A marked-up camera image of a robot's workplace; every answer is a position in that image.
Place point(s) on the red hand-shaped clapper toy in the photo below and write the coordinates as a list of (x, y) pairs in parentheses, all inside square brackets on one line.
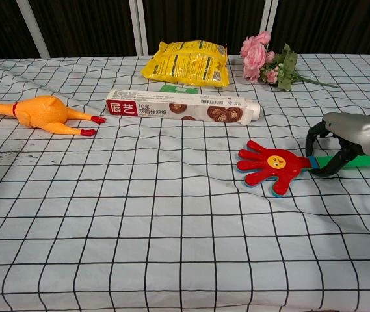
[(279, 165)]

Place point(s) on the green flat packet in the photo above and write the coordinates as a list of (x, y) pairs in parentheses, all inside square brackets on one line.
[(175, 88)]

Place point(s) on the dark pleated curtain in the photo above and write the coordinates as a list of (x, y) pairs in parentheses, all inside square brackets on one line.
[(87, 26)]

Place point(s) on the pink artificial flower bouquet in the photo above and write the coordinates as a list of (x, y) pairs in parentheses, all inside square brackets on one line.
[(256, 57)]

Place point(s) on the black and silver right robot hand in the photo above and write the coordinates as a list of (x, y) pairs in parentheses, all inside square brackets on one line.
[(350, 128)]

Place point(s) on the yellow snack bag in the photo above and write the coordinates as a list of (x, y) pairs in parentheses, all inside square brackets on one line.
[(188, 63)]

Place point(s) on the white black-grid tablecloth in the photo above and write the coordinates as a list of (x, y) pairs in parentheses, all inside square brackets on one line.
[(158, 221)]

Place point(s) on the white baking paper box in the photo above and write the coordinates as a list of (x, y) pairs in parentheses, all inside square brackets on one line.
[(171, 107)]

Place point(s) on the yellow rubber chicken toy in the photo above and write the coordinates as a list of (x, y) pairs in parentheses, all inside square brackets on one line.
[(41, 112)]

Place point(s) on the slanted white frame post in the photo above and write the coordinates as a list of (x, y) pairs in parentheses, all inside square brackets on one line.
[(33, 29)]

